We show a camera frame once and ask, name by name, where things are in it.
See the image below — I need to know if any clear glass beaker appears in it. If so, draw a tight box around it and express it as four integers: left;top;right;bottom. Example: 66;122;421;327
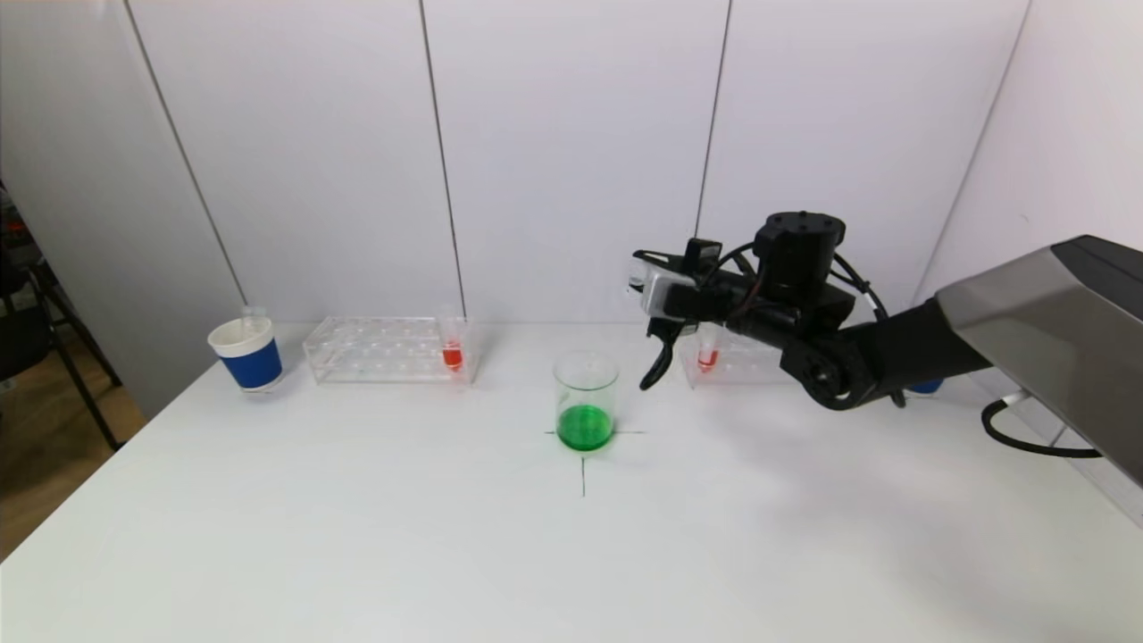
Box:
552;352;620;453

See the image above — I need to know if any clear acrylic test tube rack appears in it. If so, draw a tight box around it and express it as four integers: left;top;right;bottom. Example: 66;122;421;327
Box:
680;321;805;388
302;315;477;387

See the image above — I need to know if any black metal stand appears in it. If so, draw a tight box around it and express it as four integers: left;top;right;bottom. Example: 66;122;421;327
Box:
0;183;126;455

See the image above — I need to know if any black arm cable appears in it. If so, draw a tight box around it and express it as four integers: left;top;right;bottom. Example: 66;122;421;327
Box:
640;241;1104;458

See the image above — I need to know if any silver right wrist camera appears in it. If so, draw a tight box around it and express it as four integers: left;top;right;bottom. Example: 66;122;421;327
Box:
641;268;697;320

